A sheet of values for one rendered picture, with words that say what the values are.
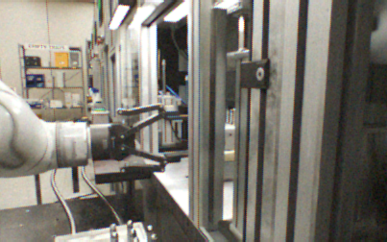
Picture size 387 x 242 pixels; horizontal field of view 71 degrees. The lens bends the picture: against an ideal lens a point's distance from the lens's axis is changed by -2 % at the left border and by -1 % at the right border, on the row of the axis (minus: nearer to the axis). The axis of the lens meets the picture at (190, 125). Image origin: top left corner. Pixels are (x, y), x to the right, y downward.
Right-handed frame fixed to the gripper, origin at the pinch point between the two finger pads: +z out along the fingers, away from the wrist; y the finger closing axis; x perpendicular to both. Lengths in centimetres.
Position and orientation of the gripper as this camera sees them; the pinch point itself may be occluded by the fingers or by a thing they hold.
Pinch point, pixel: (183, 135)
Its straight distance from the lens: 63.0
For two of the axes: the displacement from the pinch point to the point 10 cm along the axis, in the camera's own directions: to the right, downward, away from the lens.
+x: -3.5, -1.4, 9.3
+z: 9.4, -0.6, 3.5
